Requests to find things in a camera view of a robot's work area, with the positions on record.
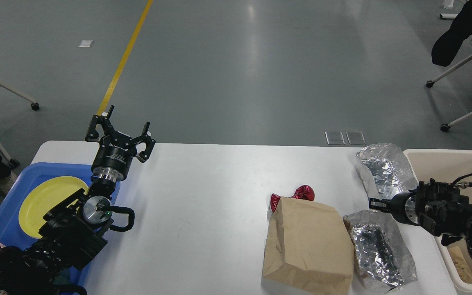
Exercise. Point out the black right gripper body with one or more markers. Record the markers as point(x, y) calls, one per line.
point(403, 208)

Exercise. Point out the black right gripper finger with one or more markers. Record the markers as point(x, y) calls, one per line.
point(383, 205)

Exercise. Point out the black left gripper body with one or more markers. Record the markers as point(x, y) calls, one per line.
point(115, 157)

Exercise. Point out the clear plastic bag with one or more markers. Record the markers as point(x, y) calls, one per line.
point(384, 171)

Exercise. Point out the yellow plastic plate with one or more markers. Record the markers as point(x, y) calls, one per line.
point(43, 198)

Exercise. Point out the brown paper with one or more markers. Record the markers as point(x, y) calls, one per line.
point(456, 255)
point(464, 272)

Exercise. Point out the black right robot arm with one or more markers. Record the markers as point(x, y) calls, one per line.
point(437, 207)

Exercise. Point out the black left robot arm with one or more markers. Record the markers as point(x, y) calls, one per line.
point(72, 235)

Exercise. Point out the crumpled aluminium foil sheet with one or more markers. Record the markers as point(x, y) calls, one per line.
point(383, 261)

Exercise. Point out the brown paper in bin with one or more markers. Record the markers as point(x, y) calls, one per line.
point(456, 255)

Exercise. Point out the metal floor plate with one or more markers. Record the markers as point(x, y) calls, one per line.
point(343, 138)

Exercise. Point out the beige plastic bin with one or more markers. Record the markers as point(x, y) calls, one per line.
point(445, 166)

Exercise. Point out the red foil wrapper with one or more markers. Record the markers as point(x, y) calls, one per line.
point(304, 192)

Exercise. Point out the brown paper bag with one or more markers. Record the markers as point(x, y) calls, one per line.
point(308, 247)

